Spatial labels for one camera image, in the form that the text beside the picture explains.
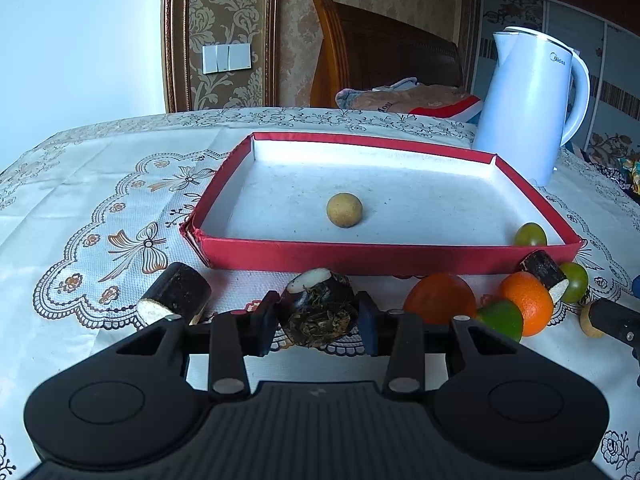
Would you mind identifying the beige longan fruit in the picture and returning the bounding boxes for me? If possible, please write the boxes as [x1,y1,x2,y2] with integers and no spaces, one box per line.
[579,300,604,338]
[326,193,363,229]

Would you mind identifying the dark water chestnut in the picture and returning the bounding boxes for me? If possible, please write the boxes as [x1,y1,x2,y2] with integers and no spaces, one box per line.
[276,268,358,347]

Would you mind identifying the green tomato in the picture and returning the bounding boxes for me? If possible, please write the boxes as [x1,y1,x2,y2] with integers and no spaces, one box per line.
[513,222,548,247]
[560,262,589,304]

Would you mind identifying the orange tangerine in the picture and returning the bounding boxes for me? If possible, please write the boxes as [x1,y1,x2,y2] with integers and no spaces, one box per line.
[498,271,554,337]
[404,273,476,325]

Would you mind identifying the dark sugarcane piece left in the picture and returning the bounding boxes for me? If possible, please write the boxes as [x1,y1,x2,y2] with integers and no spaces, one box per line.
[137,262,212,325]

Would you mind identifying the green cucumber piece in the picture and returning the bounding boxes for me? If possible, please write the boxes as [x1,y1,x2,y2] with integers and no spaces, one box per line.
[476,299,524,342]

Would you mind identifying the red shallow box tray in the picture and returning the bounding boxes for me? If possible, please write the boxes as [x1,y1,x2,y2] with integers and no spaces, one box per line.
[180,132,582,276]

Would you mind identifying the wardrobe sliding doors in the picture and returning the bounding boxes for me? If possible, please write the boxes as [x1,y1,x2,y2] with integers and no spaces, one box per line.
[472,0,640,172]

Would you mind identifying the white electric kettle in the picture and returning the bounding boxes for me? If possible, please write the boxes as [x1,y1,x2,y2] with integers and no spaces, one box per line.
[473,26,590,186]

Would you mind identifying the patterned pillow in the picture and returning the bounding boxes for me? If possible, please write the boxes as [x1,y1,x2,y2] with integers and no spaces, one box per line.
[335,77,483,125]

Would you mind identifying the wooden headboard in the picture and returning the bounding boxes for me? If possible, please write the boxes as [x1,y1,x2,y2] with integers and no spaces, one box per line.
[310,0,463,108]

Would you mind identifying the white wall switch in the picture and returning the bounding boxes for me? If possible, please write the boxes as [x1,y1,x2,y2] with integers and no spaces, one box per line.
[202,44,252,74]

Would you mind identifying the gilded wall frame moulding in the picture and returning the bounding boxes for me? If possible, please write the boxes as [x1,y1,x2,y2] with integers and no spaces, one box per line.
[162,0,279,113]

